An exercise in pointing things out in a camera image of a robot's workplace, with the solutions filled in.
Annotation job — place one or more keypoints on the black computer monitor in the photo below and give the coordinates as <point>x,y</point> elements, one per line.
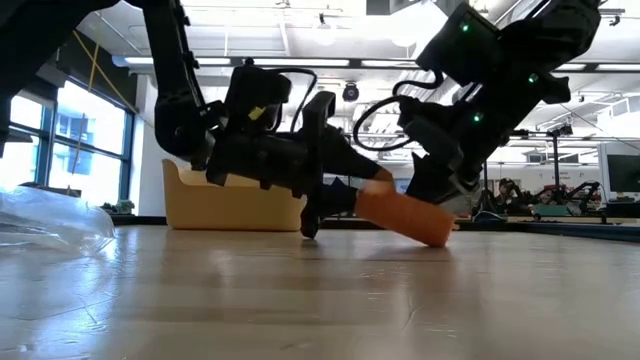
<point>625,172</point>

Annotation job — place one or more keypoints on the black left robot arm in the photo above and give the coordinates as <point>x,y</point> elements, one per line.
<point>175,75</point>

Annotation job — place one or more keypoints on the long ceiling light bar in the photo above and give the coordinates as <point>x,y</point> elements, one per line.
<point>300,62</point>

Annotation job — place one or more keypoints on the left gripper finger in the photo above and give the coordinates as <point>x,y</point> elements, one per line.
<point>340,200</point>
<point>355,162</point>

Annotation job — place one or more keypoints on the yellow plastic bin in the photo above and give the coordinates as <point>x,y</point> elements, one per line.
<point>200,210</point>

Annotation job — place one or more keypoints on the black background station frame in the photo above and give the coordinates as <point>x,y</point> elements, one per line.
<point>555,150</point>

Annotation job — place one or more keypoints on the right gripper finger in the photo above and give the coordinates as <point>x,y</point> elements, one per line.
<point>430,182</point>

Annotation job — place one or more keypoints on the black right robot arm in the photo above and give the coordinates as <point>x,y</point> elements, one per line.
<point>525,50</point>

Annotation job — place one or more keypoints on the black aluminium frame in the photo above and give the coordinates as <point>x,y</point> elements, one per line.
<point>575,231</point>

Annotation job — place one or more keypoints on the orange elastic bandage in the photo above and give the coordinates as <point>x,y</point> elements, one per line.
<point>410,217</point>

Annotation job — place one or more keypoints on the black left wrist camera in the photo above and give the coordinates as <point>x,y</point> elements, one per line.
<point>250,90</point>

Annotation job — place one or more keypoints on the black ceiling spotlight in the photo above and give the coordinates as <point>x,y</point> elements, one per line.
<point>350,93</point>

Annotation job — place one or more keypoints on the clear plastic zip bag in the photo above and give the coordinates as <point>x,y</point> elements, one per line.
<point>50,220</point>

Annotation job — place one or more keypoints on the large window with frame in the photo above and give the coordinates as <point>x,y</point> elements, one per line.
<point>90,150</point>

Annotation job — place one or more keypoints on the small potted plant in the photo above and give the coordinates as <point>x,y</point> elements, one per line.
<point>122,206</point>

